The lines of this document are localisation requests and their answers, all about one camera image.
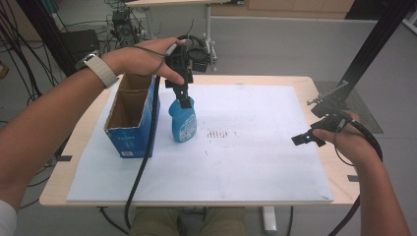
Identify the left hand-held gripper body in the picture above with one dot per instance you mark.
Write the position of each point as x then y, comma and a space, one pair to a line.
178, 64

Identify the person's legs in khaki trousers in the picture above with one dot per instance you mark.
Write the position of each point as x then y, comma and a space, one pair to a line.
147, 223

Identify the white table leg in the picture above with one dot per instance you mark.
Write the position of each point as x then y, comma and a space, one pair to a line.
269, 221

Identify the white sleeve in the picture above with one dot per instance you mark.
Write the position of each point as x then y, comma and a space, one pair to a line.
6, 219

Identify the blue plastic bottle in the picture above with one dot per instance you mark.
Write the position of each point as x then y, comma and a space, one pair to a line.
183, 126

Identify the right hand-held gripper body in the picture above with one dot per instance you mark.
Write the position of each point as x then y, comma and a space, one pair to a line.
329, 109

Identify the grey electronic device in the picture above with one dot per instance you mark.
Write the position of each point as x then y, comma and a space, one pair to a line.
124, 29

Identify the person's left hand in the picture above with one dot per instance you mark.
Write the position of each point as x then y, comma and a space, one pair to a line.
137, 59

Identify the blue cardboard box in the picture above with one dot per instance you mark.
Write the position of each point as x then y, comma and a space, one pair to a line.
131, 141

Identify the white background table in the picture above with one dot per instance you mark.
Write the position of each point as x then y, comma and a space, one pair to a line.
208, 26

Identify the wristwatch with white band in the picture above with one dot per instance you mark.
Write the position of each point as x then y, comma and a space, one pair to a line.
101, 70

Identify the light wooden table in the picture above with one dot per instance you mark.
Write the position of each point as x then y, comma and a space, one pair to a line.
308, 85

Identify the black case on floor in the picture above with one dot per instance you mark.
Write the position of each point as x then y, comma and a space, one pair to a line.
80, 44

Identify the white table mat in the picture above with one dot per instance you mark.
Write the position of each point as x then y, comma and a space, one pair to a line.
246, 164

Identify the person's right hand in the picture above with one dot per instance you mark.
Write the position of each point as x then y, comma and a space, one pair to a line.
354, 144

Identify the black metal frame post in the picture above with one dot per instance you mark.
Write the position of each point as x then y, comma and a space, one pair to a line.
46, 29
373, 42

